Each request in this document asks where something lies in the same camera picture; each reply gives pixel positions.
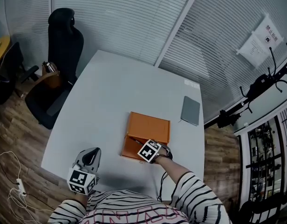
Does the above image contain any black hanging bag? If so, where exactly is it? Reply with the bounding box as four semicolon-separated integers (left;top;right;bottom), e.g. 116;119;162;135
247;73;275;100

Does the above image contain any white paper text sheet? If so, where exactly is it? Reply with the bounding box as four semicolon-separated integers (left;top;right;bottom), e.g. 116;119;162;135
235;33;272;70

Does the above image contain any person's striped shirt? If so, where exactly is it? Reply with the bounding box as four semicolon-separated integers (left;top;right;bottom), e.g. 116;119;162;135
47;171;233;224

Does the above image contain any black cable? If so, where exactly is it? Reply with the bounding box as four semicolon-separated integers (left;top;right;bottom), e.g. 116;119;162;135
157;171;169;202

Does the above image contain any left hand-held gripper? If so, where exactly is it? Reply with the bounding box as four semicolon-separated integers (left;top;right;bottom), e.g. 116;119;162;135
67;147;102;196

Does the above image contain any brown bag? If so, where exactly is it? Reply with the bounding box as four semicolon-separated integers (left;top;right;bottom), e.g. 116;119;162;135
26;61;62;96

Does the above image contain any black pen with silver band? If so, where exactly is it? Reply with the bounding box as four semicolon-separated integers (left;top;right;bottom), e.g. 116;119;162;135
130;136;144;146

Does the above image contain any white venetian blind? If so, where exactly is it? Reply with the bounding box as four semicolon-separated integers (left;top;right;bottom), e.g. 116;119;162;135
157;0;287;124
4;0;53;67
51;0;197;66

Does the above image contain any black folded umbrella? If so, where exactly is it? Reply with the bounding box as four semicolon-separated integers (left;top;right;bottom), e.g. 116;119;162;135
217;109;242;129

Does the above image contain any black mesh office chair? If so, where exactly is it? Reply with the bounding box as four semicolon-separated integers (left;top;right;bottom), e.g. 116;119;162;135
0;42;40;105

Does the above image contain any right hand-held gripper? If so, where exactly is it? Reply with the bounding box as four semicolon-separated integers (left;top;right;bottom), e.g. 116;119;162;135
137;138;174;164

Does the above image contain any yellow desk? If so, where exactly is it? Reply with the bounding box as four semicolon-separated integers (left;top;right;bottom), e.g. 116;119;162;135
0;35;12;68

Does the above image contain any white cable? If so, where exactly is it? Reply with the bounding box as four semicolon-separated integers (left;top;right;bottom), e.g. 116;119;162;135
0;149;55;216

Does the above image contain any white paper sign with icon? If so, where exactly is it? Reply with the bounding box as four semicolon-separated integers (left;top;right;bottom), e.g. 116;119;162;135
253;14;285;49

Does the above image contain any grey notebook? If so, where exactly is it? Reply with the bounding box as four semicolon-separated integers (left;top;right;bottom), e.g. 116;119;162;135
180;96;201;126

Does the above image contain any white power strip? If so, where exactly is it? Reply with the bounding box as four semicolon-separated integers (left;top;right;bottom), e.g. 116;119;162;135
16;178;27;196

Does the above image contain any person's right forearm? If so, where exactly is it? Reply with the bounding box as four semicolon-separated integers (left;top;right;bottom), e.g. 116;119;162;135
157;157;191;187

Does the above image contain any small silver device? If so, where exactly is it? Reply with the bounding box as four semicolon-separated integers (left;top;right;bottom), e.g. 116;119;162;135
42;61;57;73

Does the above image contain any white label sticker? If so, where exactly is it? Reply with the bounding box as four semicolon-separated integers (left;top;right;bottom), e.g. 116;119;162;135
184;79;201;89

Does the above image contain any black high-back office chair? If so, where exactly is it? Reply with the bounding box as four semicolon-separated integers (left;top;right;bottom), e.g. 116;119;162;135
24;7;85;130

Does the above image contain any orange drawer box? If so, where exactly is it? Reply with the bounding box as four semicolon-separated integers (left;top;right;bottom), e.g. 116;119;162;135
121;111;171;162

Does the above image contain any black coat rack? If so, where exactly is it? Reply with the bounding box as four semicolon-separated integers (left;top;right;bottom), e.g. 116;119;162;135
204;42;287;129

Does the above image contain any frosted glass door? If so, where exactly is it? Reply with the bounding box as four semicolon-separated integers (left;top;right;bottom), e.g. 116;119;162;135
233;87;287;135

